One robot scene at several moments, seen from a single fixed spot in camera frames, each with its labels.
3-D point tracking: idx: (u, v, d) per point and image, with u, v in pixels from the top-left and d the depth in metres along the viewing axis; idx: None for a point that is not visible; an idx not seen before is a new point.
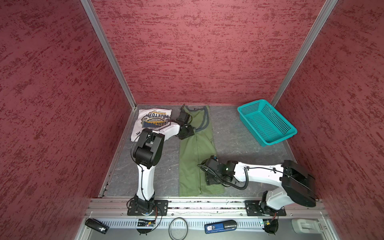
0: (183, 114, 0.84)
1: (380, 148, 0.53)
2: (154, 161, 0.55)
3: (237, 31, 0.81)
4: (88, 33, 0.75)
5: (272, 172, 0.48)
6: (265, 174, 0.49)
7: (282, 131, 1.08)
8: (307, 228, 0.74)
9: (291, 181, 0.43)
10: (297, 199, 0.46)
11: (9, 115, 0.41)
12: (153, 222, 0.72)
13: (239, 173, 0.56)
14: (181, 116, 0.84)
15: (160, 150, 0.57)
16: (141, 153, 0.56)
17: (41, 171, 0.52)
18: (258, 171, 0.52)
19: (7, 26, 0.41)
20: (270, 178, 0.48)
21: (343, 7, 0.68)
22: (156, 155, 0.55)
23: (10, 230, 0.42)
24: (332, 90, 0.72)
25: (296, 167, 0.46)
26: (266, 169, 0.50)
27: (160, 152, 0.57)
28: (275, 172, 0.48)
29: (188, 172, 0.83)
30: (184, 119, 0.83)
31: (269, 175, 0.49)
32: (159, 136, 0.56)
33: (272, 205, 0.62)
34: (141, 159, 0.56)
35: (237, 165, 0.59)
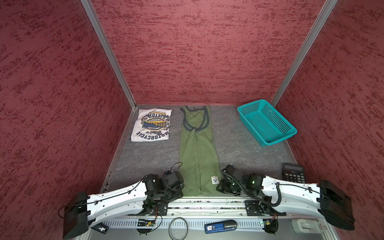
0: (173, 177, 0.62)
1: (380, 148, 0.53)
2: (69, 236, 0.45)
3: (237, 31, 0.81)
4: (88, 33, 0.75)
5: (308, 192, 0.47)
6: (299, 193, 0.49)
7: (282, 131, 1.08)
8: (307, 228, 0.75)
9: (330, 203, 0.42)
10: (335, 221, 0.45)
11: (9, 115, 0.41)
12: (153, 222, 0.72)
13: (267, 188, 0.55)
14: (169, 179, 0.62)
15: (80, 228, 0.45)
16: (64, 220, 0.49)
17: (41, 171, 0.52)
18: (290, 189, 0.51)
19: (7, 26, 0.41)
20: (305, 197, 0.47)
21: (343, 7, 0.68)
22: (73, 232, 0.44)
23: (10, 230, 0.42)
24: (332, 90, 0.72)
25: (333, 186, 0.46)
26: (300, 188, 0.49)
27: (79, 229, 0.45)
28: (311, 191, 0.47)
29: (188, 174, 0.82)
30: (170, 184, 0.61)
31: (304, 194, 0.47)
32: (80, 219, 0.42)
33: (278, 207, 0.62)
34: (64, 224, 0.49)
35: (264, 178, 0.59)
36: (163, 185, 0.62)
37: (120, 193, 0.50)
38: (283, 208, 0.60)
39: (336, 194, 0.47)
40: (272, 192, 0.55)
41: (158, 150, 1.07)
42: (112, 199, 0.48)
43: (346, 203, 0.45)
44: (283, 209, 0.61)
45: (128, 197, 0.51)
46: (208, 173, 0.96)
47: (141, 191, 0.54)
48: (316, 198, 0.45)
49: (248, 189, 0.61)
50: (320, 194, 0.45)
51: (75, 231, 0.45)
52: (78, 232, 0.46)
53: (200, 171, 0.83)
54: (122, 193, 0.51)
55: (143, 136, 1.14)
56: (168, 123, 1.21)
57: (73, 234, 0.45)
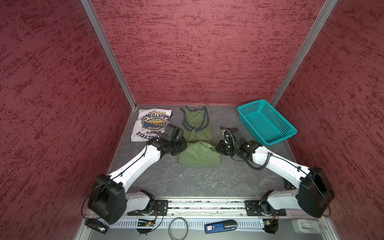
0: (170, 129, 0.65)
1: (380, 148, 0.53)
2: (114, 216, 0.42)
3: (237, 31, 0.81)
4: (88, 33, 0.75)
5: (295, 170, 0.47)
6: (286, 168, 0.48)
7: (282, 131, 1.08)
8: (307, 228, 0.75)
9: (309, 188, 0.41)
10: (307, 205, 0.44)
11: (9, 115, 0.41)
12: (153, 222, 0.72)
13: (258, 154, 0.56)
14: (167, 133, 0.65)
15: (120, 203, 0.43)
16: (98, 208, 0.42)
17: (41, 171, 0.52)
18: (280, 162, 0.51)
19: (7, 26, 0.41)
20: (290, 173, 0.47)
21: (343, 7, 0.68)
22: (116, 210, 0.42)
23: (10, 230, 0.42)
24: (332, 90, 0.72)
25: (323, 176, 0.44)
26: (290, 164, 0.49)
27: (121, 205, 0.43)
28: (299, 170, 0.46)
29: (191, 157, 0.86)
30: (170, 134, 0.64)
31: (292, 170, 0.47)
32: (117, 191, 0.41)
33: (271, 201, 0.63)
34: (98, 213, 0.42)
35: (260, 147, 0.59)
36: (165, 139, 0.65)
37: (136, 159, 0.51)
38: (278, 202, 0.60)
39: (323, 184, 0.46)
40: (262, 159, 0.55)
41: None
42: (132, 167, 0.48)
43: (324, 196, 0.44)
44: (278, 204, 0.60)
45: (145, 159, 0.52)
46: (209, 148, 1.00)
47: (153, 150, 0.56)
48: (300, 176, 0.44)
49: (241, 150, 0.62)
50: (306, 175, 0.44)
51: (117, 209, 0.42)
52: (120, 210, 0.44)
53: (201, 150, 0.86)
54: (139, 158, 0.51)
55: (143, 136, 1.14)
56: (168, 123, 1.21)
57: (116, 213, 0.43)
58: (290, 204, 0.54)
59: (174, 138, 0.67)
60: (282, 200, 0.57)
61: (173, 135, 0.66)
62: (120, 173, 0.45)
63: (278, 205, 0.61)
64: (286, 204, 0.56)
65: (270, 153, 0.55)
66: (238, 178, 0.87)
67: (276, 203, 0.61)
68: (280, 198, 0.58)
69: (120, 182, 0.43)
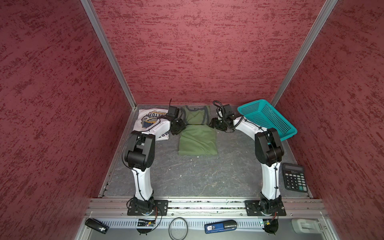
0: (172, 109, 0.81)
1: (380, 148, 0.53)
2: (148, 162, 0.54)
3: (237, 31, 0.81)
4: (88, 33, 0.75)
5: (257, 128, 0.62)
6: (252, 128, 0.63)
7: (281, 131, 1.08)
8: (307, 228, 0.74)
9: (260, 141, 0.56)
10: (260, 156, 0.59)
11: (9, 115, 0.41)
12: (153, 222, 0.72)
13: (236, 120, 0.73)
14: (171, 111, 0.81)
15: (152, 151, 0.55)
16: (134, 156, 0.54)
17: (41, 171, 0.52)
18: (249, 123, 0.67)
19: (7, 26, 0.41)
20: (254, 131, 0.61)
21: (343, 7, 0.68)
22: (149, 156, 0.54)
23: (10, 230, 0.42)
24: (332, 89, 0.72)
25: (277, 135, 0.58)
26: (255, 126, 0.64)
27: (152, 153, 0.55)
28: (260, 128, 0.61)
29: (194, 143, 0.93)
30: (174, 113, 0.81)
31: (255, 129, 0.61)
32: (150, 137, 0.54)
33: (265, 193, 0.66)
34: (135, 162, 0.54)
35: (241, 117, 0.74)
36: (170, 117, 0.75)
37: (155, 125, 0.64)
38: (267, 189, 0.65)
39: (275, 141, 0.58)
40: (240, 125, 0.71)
41: (158, 150, 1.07)
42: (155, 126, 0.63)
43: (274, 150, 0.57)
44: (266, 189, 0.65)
45: (161, 124, 0.67)
46: (209, 131, 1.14)
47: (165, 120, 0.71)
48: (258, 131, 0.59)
49: (227, 118, 0.78)
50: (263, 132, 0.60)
51: (149, 157, 0.54)
52: (151, 159, 0.56)
53: (202, 134, 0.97)
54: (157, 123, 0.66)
55: None
56: None
57: (149, 160, 0.54)
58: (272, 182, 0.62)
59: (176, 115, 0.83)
60: (266, 184, 0.65)
61: (175, 113, 0.82)
62: (147, 130, 0.59)
63: (269, 193, 0.64)
64: (270, 186, 0.63)
65: (242, 118, 0.73)
66: (238, 178, 0.87)
67: (267, 192, 0.65)
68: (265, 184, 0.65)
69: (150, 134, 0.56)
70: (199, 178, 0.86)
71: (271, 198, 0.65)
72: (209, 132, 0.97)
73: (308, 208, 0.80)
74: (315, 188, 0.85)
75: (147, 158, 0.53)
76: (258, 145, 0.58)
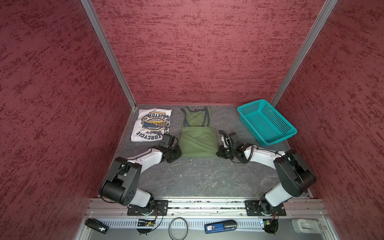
0: (167, 137, 0.75)
1: (380, 148, 0.53)
2: (127, 197, 0.45)
3: (237, 31, 0.81)
4: (88, 33, 0.75)
5: (273, 153, 0.54)
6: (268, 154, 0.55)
7: (282, 131, 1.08)
8: (307, 228, 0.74)
9: (285, 168, 0.47)
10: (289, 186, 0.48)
11: (9, 115, 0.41)
12: (153, 222, 0.72)
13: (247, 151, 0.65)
14: (165, 140, 0.75)
15: (134, 184, 0.46)
16: (111, 189, 0.44)
17: (41, 171, 0.52)
18: (262, 150, 0.59)
19: (7, 26, 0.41)
20: (271, 157, 0.53)
21: (343, 7, 0.68)
22: (129, 190, 0.45)
23: (10, 230, 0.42)
24: (332, 90, 0.72)
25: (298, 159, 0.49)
26: (271, 151, 0.56)
27: (133, 187, 0.46)
28: (276, 153, 0.53)
29: (192, 145, 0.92)
30: (168, 142, 0.74)
31: (271, 155, 0.53)
32: (135, 167, 0.46)
33: (268, 198, 0.64)
34: (111, 196, 0.44)
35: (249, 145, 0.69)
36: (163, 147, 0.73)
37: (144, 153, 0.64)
38: (274, 198, 0.61)
39: (301, 165, 0.48)
40: None
41: None
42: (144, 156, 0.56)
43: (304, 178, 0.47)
44: (275, 200, 0.61)
45: (152, 153, 0.61)
46: (209, 132, 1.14)
47: (156, 149, 0.67)
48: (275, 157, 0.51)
49: (237, 150, 0.71)
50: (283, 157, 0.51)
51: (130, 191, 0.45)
52: (132, 194, 0.47)
53: (202, 135, 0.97)
54: (146, 152, 0.61)
55: (143, 136, 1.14)
56: (168, 123, 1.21)
57: (129, 196, 0.45)
58: (285, 199, 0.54)
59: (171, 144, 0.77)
60: (275, 195, 0.60)
61: (169, 142, 0.75)
62: (134, 158, 0.53)
63: (275, 201, 0.62)
64: (280, 199, 0.58)
65: (253, 147, 0.66)
66: (238, 178, 0.87)
67: (273, 200, 0.62)
68: (273, 193, 0.61)
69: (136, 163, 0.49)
70: (199, 177, 0.87)
71: (274, 205, 0.63)
72: (209, 134, 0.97)
73: (308, 208, 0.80)
74: (315, 187, 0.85)
75: (126, 193, 0.44)
76: (283, 173, 0.48)
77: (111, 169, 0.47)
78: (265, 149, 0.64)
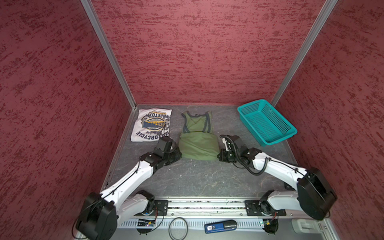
0: (162, 143, 0.65)
1: (380, 148, 0.53)
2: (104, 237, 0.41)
3: (236, 31, 0.81)
4: (88, 33, 0.75)
5: (292, 172, 0.48)
6: (284, 171, 0.50)
7: (282, 131, 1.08)
8: (307, 228, 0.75)
9: (310, 192, 0.42)
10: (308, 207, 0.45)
11: (9, 115, 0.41)
12: (153, 222, 0.72)
13: (257, 160, 0.58)
14: (160, 147, 0.65)
15: (110, 223, 0.42)
16: (87, 230, 0.41)
17: (41, 171, 0.52)
18: (277, 164, 0.53)
19: (7, 26, 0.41)
20: (287, 175, 0.48)
21: (343, 7, 0.68)
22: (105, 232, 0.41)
23: (10, 230, 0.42)
24: (332, 90, 0.72)
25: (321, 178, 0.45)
26: (288, 167, 0.50)
27: (111, 225, 0.42)
28: (296, 172, 0.47)
29: (192, 150, 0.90)
30: (164, 148, 0.64)
31: (289, 173, 0.48)
32: (106, 210, 0.40)
33: (271, 202, 0.63)
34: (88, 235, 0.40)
35: (259, 153, 0.61)
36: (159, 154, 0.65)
37: (128, 177, 0.50)
38: (277, 204, 0.61)
39: (323, 185, 0.46)
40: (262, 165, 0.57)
41: None
42: (124, 184, 0.47)
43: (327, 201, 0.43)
44: (277, 205, 0.61)
45: (138, 175, 0.52)
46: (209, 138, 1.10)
47: (145, 166, 0.55)
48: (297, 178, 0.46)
49: (242, 156, 0.64)
50: (303, 175, 0.45)
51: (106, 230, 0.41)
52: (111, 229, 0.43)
53: (202, 140, 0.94)
54: (130, 175, 0.51)
55: (143, 136, 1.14)
56: (168, 123, 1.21)
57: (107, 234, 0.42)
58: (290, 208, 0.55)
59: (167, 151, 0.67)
60: (280, 202, 0.59)
61: (166, 148, 0.66)
62: (111, 192, 0.44)
63: (277, 206, 0.61)
64: (285, 206, 0.58)
65: (267, 159, 0.57)
66: (238, 178, 0.87)
67: (275, 205, 0.62)
68: (278, 200, 0.59)
69: (111, 201, 0.42)
70: (199, 177, 0.87)
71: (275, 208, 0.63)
72: (210, 140, 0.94)
73: None
74: None
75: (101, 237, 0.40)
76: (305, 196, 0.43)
77: (81, 210, 0.42)
78: (282, 163, 0.53)
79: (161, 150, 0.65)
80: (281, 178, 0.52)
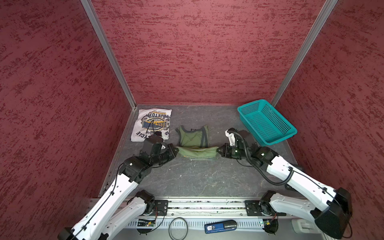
0: (147, 145, 0.52)
1: (380, 148, 0.53)
2: None
3: (237, 31, 0.81)
4: (88, 33, 0.75)
5: (320, 191, 0.43)
6: (310, 188, 0.44)
7: (282, 131, 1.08)
8: (308, 228, 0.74)
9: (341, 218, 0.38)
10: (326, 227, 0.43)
11: (9, 115, 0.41)
12: (153, 222, 0.72)
13: (276, 166, 0.50)
14: (145, 149, 0.53)
15: None
16: None
17: (41, 171, 0.52)
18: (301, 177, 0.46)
19: (7, 26, 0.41)
20: (314, 194, 0.43)
21: (343, 7, 0.68)
22: None
23: (10, 230, 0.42)
24: (332, 90, 0.72)
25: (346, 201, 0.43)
26: (313, 183, 0.45)
27: None
28: (325, 192, 0.42)
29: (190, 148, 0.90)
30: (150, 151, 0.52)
31: (314, 191, 0.43)
32: None
33: (273, 204, 0.63)
34: None
35: (276, 157, 0.53)
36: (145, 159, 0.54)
37: (103, 202, 0.43)
38: (281, 207, 0.60)
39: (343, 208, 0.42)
40: (281, 174, 0.50)
41: None
42: (97, 215, 0.41)
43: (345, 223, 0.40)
44: (281, 209, 0.60)
45: (114, 197, 0.44)
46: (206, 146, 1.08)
47: (124, 181, 0.46)
48: (327, 200, 0.41)
49: (254, 158, 0.55)
50: (332, 198, 0.41)
51: None
52: None
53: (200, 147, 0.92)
54: (106, 199, 0.44)
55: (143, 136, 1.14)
56: (168, 123, 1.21)
57: None
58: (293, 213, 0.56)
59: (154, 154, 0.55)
60: (285, 207, 0.58)
61: (153, 151, 0.54)
62: (82, 228, 0.39)
63: (279, 209, 0.61)
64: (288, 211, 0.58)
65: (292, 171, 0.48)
66: (238, 178, 0.87)
67: (278, 208, 0.61)
68: (283, 205, 0.58)
69: (82, 239, 0.38)
70: (199, 178, 0.86)
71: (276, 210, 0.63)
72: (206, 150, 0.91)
73: None
74: None
75: None
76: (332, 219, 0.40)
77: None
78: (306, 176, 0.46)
79: (147, 153, 0.53)
80: (303, 194, 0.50)
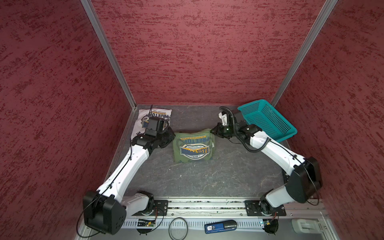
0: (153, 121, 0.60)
1: (380, 148, 0.53)
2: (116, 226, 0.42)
3: (236, 31, 0.81)
4: (88, 33, 0.75)
5: (290, 157, 0.47)
6: (282, 155, 0.49)
7: (282, 131, 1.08)
8: (307, 228, 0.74)
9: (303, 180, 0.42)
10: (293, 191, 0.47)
11: (9, 115, 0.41)
12: (153, 222, 0.72)
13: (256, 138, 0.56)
14: (151, 126, 0.60)
15: (119, 212, 0.42)
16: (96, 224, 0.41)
17: (41, 171, 0.52)
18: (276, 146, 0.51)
19: (7, 26, 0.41)
20: (284, 160, 0.48)
21: (343, 7, 0.68)
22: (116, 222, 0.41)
23: (10, 230, 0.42)
24: (332, 90, 0.72)
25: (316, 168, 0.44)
26: (286, 152, 0.49)
27: (120, 213, 0.43)
28: (294, 158, 0.47)
29: None
30: (156, 127, 0.60)
31: (286, 158, 0.47)
32: (109, 205, 0.38)
33: (269, 199, 0.64)
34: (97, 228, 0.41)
35: (258, 132, 0.58)
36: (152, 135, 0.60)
37: (123, 166, 0.47)
38: (274, 200, 0.61)
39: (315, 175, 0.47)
40: (259, 144, 0.56)
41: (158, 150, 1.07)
42: (121, 175, 0.45)
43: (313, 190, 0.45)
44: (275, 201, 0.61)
45: (133, 162, 0.48)
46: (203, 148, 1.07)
47: (139, 149, 0.52)
48: (293, 164, 0.45)
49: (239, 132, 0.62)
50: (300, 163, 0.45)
51: (117, 219, 0.42)
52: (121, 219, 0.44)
53: None
54: (126, 163, 0.48)
55: None
56: None
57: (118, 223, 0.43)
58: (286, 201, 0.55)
59: (160, 130, 0.63)
60: (276, 197, 0.60)
61: (158, 128, 0.62)
62: (108, 186, 0.42)
63: (275, 203, 0.62)
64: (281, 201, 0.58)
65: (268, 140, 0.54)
66: (238, 178, 0.87)
67: (273, 201, 0.62)
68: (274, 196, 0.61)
69: (111, 195, 0.41)
70: (199, 178, 0.86)
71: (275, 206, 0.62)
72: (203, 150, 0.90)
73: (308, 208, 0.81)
74: None
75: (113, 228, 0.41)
76: (296, 182, 0.44)
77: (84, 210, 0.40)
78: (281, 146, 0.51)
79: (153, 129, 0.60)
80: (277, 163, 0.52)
